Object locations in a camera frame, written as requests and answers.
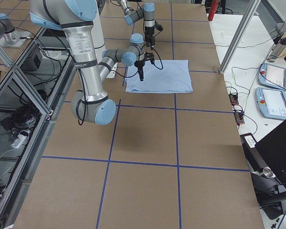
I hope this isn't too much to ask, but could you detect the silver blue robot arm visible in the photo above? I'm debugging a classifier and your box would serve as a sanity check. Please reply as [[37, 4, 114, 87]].
[[116, 0, 163, 50], [30, 0, 154, 125]]

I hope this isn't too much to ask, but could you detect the lower teach pendant tablet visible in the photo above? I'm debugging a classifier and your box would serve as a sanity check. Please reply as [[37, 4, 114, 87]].
[[255, 87, 286, 120]]

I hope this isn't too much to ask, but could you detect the teach pendant tablet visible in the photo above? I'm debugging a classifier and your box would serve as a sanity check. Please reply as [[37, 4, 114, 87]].
[[255, 87, 286, 120], [258, 63, 286, 91]]

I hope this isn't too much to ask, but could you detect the aluminium frame rack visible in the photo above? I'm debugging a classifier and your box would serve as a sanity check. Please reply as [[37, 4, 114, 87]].
[[0, 27, 75, 229]]

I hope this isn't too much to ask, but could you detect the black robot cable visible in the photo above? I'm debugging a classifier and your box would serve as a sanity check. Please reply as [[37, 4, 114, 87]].
[[123, 47, 164, 86]]

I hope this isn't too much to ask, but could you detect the clear water bottle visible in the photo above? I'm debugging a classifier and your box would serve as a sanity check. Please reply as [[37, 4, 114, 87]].
[[267, 37, 286, 62]]

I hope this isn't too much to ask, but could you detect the black laptop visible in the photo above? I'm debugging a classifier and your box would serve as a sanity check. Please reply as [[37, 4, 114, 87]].
[[240, 120, 286, 219]]

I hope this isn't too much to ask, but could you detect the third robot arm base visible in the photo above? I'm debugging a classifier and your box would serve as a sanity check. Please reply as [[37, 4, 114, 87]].
[[0, 13, 31, 48]]

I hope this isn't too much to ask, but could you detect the aluminium frame post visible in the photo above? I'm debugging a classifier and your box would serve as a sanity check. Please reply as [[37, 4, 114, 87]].
[[219, 0, 261, 74]]

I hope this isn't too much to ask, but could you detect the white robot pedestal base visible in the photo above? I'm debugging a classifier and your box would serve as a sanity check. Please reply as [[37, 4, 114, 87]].
[[85, 0, 119, 79]]

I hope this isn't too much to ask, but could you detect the light blue t-shirt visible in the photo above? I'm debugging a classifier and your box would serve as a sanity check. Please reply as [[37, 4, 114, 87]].
[[125, 60, 193, 94]]

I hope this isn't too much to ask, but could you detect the red fire extinguisher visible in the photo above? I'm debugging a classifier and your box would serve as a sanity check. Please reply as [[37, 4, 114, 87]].
[[208, 0, 219, 21]]

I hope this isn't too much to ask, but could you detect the upper teach pendant tablet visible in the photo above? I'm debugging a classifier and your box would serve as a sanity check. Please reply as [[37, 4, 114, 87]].
[[258, 63, 286, 91]]

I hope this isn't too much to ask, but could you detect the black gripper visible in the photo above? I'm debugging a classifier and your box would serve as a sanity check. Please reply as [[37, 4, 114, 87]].
[[134, 52, 154, 82], [144, 23, 163, 50]]

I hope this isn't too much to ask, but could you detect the orange black adapter box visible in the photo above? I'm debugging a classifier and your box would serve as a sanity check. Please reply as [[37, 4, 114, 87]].
[[228, 93, 239, 105]]

